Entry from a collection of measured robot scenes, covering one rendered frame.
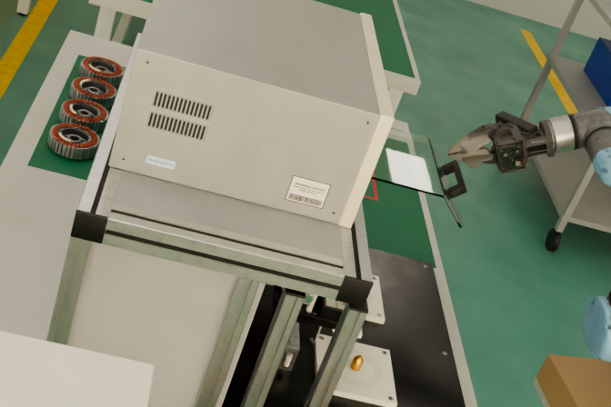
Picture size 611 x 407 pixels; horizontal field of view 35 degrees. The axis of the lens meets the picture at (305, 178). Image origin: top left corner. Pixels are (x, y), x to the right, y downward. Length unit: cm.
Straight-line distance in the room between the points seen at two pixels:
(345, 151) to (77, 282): 44
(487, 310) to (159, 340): 229
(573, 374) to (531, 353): 154
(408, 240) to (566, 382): 55
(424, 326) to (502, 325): 162
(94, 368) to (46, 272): 87
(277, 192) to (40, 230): 63
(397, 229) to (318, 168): 89
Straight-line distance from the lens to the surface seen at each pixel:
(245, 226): 147
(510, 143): 205
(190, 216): 146
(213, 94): 145
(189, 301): 149
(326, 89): 149
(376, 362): 187
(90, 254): 146
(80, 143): 226
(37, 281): 187
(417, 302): 210
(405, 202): 250
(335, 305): 172
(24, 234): 197
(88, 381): 101
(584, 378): 205
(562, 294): 402
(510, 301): 381
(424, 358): 196
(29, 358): 102
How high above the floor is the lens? 189
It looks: 28 degrees down
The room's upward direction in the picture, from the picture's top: 20 degrees clockwise
